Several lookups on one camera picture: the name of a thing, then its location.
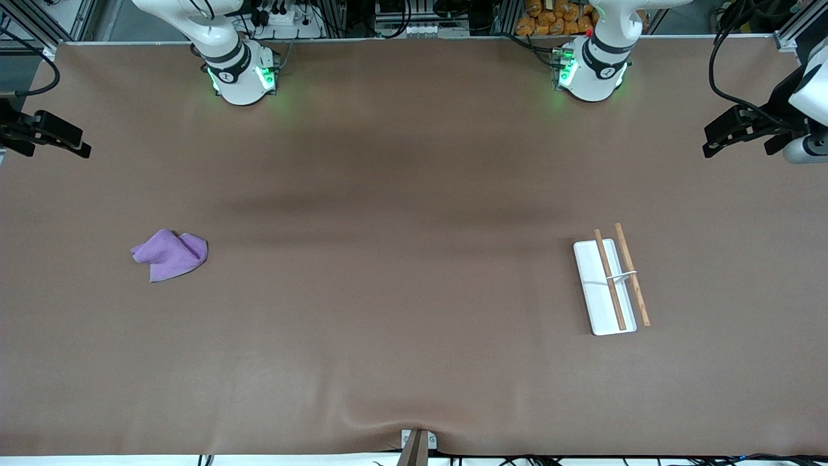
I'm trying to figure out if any white bracket with brown post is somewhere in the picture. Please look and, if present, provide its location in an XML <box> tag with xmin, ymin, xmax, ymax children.
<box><xmin>396</xmin><ymin>429</ymin><xmax>438</xmax><ymax>466</ymax></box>

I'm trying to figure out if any white power strip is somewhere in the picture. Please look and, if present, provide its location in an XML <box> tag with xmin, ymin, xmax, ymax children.
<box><xmin>249</xmin><ymin>0</ymin><xmax>325</xmax><ymax>39</ymax></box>

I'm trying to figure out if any orange snack packets pile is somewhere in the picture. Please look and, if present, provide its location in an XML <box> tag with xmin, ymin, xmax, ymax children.
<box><xmin>516</xmin><ymin>0</ymin><xmax>599</xmax><ymax>37</ymax></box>

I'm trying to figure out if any purple microfibre towel grey edge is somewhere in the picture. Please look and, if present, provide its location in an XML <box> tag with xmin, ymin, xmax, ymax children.
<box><xmin>130</xmin><ymin>228</ymin><xmax>209</xmax><ymax>283</ymax></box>

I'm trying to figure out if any aluminium frame profile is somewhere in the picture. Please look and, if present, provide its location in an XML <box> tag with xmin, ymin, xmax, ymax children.
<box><xmin>773</xmin><ymin>0</ymin><xmax>828</xmax><ymax>52</ymax></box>
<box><xmin>0</xmin><ymin>0</ymin><xmax>98</xmax><ymax>60</ymax></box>

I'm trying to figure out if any brown table cover mat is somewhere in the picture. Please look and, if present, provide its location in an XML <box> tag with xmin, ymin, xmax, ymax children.
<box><xmin>0</xmin><ymin>36</ymin><xmax>828</xmax><ymax>458</ymax></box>

